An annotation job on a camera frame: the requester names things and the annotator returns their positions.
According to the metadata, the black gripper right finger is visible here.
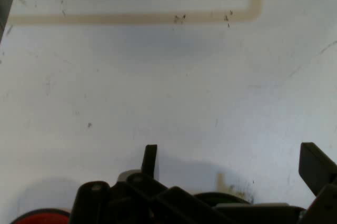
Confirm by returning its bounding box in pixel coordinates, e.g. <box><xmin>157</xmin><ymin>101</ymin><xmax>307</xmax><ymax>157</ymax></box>
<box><xmin>298</xmin><ymin>142</ymin><xmax>337</xmax><ymax>224</ymax></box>

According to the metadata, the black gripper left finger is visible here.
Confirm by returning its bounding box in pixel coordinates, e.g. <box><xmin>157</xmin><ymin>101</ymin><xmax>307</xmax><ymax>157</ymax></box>
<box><xmin>68</xmin><ymin>144</ymin><xmax>232</xmax><ymax>224</ymax></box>

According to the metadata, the dark green round dish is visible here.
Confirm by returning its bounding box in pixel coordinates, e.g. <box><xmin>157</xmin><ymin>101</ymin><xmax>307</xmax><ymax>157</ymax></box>
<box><xmin>193</xmin><ymin>192</ymin><xmax>254</xmax><ymax>207</ymax></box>

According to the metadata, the red round bowl dark rim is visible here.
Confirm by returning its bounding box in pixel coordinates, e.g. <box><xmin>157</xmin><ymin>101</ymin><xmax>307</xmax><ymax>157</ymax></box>
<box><xmin>9</xmin><ymin>208</ymin><xmax>71</xmax><ymax>224</ymax></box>

